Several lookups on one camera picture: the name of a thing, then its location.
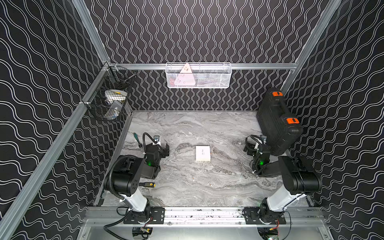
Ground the white jewelry box sleeve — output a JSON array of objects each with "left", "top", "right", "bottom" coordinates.
[{"left": 196, "top": 146, "right": 211, "bottom": 162}]

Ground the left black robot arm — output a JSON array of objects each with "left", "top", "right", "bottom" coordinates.
[{"left": 103, "top": 133, "right": 170, "bottom": 225}]

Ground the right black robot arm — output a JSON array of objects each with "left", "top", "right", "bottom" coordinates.
[{"left": 242, "top": 135, "right": 323, "bottom": 225}]

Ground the yellow black screwdriver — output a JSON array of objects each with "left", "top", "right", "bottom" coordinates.
[{"left": 139, "top": 182, "right": 156, "bottom": 188}]

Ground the black plastic tool case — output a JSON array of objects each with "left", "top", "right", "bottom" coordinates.
[{"left": 257, "top": 88, "right": 304, "bottom": 156}]

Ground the pink triangular card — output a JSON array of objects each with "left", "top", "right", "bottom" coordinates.
[{"left": 174, "top": 63, "right": 196, "bottom": 87}]

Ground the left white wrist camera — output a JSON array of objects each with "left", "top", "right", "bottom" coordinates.
[{"left": 154, "top": 136, "right": 161, "bottom": 145}]

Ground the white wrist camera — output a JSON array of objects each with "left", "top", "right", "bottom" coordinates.
[
  {"left": 260, "top": 135, "right": 267, "bottom": 144},
  {"left": 154, "top": 136, "right": 161, "bottom": 145}
]

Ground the green handled screwdriver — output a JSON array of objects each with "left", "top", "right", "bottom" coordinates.
[{"left": 133, "top": 133, "right": 143, "bottom": 148}]

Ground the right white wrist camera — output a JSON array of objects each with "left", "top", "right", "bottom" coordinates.
[{"left": 260, "top": 135, "right": 267, "bottom": 144}]

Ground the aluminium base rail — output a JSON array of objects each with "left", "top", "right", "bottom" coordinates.
[{"left": 85, "top": 206, "right": 326, "bottom": 227}]

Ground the black wire mesh basket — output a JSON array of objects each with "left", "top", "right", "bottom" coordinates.
[{"left": 85, "top": 66, "right": 138, "bottom": 122}]

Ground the white wire wall basket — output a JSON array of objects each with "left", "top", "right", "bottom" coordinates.
[{"left": 165, "top": 63, "right": 233, "bottom": 89}]

